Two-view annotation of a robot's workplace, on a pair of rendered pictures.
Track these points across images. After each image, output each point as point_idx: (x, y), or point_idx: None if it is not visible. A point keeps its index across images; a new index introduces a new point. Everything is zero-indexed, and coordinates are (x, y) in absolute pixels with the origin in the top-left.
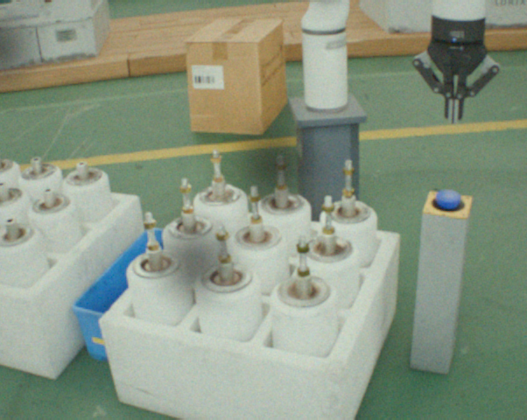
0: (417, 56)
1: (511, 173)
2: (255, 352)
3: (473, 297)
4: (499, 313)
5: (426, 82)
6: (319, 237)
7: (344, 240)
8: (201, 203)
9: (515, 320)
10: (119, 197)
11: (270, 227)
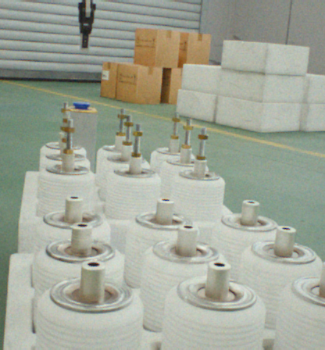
0: (87, 8)
1: None
2: None
3: None
4: (7, 221)
5: (92, 24)
6: (109, 149)
7: (105, 146)
8: (87, 173)
9: (13, 218)
10: (23, 262)
11: (109, 157)
